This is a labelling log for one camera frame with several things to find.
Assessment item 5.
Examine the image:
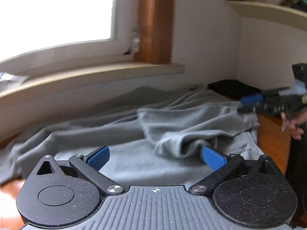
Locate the black folded cloth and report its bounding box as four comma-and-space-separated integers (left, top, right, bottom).
207, 79, 259, 101

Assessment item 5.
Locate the clear plastic bag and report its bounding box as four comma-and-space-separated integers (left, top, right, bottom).
0, 72, 29, 85

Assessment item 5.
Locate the wooden window frame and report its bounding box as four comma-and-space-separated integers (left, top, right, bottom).
133, 0, 174, 65

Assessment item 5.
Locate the beige window sill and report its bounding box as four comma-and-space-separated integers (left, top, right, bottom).
0, 62, 185, 106

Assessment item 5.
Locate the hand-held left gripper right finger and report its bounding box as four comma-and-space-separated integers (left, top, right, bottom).
189, 146, 277, 195

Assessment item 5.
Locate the person's right hand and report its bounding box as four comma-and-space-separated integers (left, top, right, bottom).
282, 108, 307, 140

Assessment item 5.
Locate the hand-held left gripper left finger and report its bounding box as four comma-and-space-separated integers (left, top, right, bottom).
36, 145, 125, 195

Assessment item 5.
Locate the white shelf board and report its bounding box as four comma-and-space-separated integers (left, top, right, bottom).
227, 0, 307, 31

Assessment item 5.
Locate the clear plastic blind wand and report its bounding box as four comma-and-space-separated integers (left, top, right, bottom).
130, 0, 142, 54

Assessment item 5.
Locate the white framed window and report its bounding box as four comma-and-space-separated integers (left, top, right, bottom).
0, 0, 142, 64

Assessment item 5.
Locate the grey sweater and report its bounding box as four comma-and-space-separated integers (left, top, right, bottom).
0, 85, 263, 187

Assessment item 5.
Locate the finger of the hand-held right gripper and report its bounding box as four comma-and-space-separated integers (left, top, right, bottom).
240, 89, 289, 106
237, 101, 286, 115

